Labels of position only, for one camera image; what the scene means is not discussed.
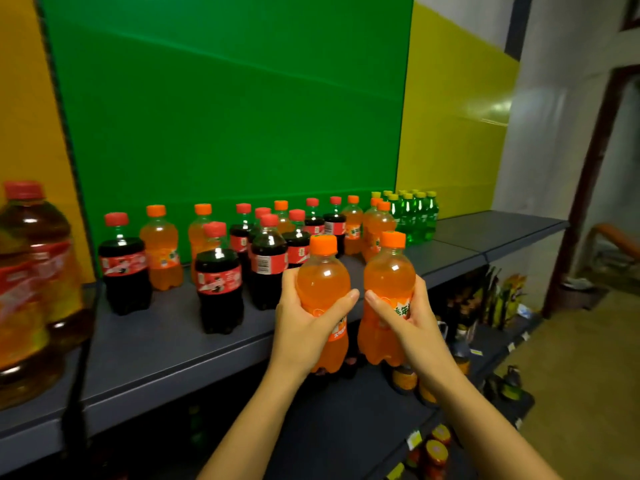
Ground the person's left hand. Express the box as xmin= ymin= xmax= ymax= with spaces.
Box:
xmin=269 ymin=267 xmax=361 ymax=381

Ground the person's right hand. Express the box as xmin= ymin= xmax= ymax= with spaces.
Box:
xmin=365 ymin=274 xmax=463 ymax=391

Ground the orange-capped soda bottle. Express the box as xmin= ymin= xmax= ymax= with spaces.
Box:
xmin=365 ymin=200 xmax=397 ymax=263
xmin=357 ymin=231 xmax=417 ymax=368
xmin=295 ymin=234 xmax=353 ymax=375

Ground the red-capped black cola bottle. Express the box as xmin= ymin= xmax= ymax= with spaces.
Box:
xmin=249 ymin=213 xmax=289 ymax=311
xmin=195 ymin=222 xmax=246 ymax=335
xmin=98 ymin=212 xmax=153 ymax=317

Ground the group of dark cola bottles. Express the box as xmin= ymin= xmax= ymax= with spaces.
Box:
xmin=229 ymin=196 xmax=347 ymax=281

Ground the cluster of green soda bottles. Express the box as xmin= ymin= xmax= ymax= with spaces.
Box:
xmin=382 ymin=189 xmax=441 ymax=245

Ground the group of orange soda bottles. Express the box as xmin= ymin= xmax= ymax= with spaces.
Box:
xmin=139 ymin=195 xmax=397 ymax=291

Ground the person's left forearm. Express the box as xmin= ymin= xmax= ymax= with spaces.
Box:
xmin=197 ymin=367 xmax=311 ymax=480

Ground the person's right forearm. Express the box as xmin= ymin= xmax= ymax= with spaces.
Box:
xmin=429 ymin=367 xmax=563 ymax=480

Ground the orange-label jar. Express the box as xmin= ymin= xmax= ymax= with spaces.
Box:
xmin=391 ymin=365 xmax=419 ymax=395
xmin=416 ymin=379 xmax=441 ymax=408

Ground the dark green small bottle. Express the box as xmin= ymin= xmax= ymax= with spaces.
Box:
xmin=501 ymin=365 xmax=523 ymax=401

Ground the dark waste basket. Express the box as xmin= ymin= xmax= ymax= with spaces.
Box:
xmin=555 ymin=277 xmax=609 ymax=311

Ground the brown wooden armchair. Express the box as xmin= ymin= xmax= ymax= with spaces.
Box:
xmin=575 ymin=223 xmax=640 ymax=275

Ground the yellow backing board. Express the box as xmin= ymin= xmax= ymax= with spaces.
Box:
xmin=395 ymin=0 xmax=521 ymax=221

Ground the orange backing board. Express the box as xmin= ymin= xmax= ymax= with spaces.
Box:
xmin=0 ymin=0 xmax=97 ymax=285

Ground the brown door frame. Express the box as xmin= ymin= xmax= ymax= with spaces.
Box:
xmin=542 ymin=64 xmax=640 ymax=318

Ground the dark shelf end post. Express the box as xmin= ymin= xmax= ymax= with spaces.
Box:
xmin=503 ymin=0 xmax=533 ymax=63

